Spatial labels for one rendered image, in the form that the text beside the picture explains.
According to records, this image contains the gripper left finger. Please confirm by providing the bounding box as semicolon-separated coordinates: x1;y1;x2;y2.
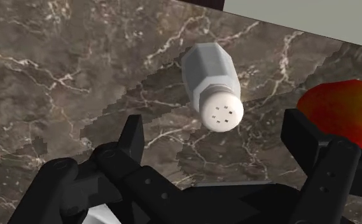
8;114;197;224

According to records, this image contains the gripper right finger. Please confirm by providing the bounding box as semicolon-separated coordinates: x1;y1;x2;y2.
281;108;362;224

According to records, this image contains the red apple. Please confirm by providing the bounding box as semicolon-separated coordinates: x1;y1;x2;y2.
296;79;362;155

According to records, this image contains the white salt shaker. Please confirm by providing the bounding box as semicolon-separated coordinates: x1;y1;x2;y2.
181;42;244;133

